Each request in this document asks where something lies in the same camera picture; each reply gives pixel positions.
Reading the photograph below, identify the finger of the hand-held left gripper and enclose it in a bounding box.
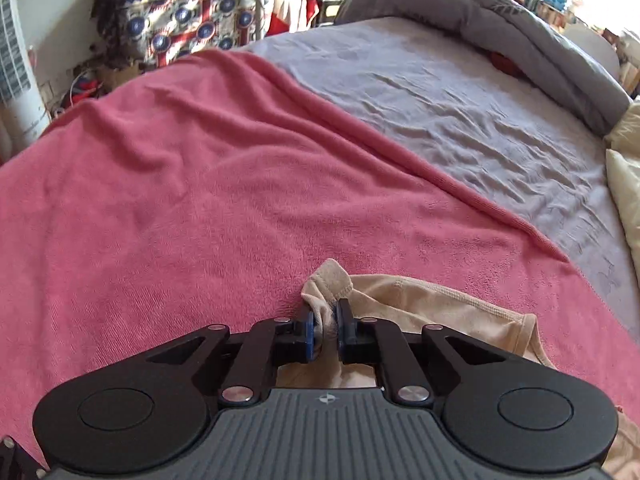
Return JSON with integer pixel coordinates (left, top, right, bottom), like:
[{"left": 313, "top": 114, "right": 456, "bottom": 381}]
[{"left": 0, "top": 435, "right": 48, "bottom": 480}]

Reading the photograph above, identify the red white garment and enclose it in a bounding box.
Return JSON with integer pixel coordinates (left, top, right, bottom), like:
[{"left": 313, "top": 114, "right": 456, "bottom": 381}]
[{"left": 269, "top": 0, "right": 322, "bottom": 37}]

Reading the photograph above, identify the pink fleece blanket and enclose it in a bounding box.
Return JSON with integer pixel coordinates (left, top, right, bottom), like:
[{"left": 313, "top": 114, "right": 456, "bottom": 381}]
[{"left": 0, "top": 50, "right": 640, "bottom": 467}]

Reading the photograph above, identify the beige knit top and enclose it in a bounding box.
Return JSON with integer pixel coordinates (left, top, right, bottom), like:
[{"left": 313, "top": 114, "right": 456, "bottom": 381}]
[{"left": 275, "top": 258, "right": 640, "bottom": 480}]

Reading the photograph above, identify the white tower fan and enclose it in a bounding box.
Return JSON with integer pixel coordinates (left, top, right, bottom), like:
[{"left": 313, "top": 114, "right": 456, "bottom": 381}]
[{"left": 0, "top": 0, "right": 53, "bottom": 152}]

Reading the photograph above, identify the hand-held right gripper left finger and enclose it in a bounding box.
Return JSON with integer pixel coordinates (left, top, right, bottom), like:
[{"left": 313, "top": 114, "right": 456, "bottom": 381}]
[{"left": 147, "top": 310, "right": 317, "bottom": 406}]

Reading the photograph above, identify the cream quilt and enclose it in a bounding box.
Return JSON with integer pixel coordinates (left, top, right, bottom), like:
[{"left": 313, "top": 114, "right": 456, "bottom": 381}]
[{"left": 604, "top": 107, "right": 640, "bottom": 256}]

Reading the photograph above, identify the patterned blue red cloth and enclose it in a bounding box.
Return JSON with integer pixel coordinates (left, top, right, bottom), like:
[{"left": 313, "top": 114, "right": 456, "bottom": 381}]
[{"left": 92, "top": 0, "right": 283, "bottom": 68}]

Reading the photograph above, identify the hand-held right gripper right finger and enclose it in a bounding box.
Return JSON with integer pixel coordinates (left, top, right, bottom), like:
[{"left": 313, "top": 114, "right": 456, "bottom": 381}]
[{"left": 335, "top": 299, "right": 506, "bottom": 406}]

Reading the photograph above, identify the white chair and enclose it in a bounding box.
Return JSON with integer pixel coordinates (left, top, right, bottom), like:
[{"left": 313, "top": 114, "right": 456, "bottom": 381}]
[{"left": 562, "top": 24, "right": 623, "bottom": 78}]

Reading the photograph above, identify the grey duvet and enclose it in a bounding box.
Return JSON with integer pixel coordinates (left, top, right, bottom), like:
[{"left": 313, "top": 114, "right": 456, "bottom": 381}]
[{"left": 334, "top": 0, "right": 632, "bottom": 137}]

